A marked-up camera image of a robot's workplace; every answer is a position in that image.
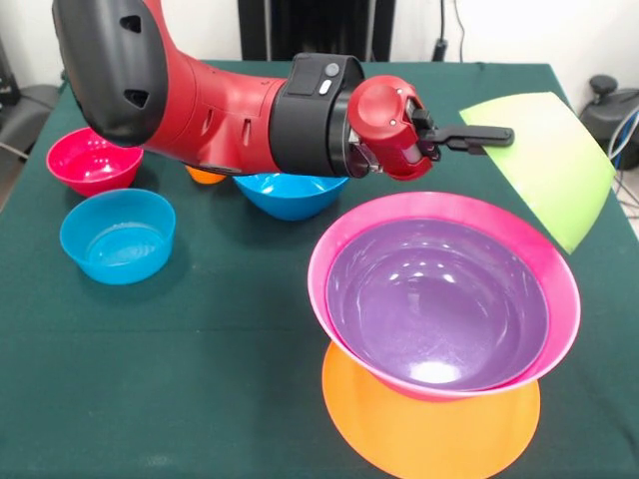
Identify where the green bowl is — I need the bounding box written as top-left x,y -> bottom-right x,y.
458,91 -> 618,256

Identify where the large pink bowl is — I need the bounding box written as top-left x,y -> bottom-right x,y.
307,192 -> 583,403

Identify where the small crimson bowl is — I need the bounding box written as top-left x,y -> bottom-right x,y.
45,127 -> 145,198

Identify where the purple bowl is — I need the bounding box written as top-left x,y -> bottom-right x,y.
324,218 -> 550,392

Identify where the black hanging cable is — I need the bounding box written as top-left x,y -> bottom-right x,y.
431,0 -> 468,64

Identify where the translucent blue bowl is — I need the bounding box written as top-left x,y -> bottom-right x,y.
59,188 -> 177,286

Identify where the orange cup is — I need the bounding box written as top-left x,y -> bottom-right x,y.
184,165 -> 229,186

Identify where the large orange bowl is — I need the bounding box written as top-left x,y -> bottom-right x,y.
321,341 -> 542,479

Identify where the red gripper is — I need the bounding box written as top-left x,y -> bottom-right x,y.
347,75 -> 516,183

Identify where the dark green tablecloth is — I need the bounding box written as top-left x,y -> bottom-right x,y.
0,58 -> 639,479

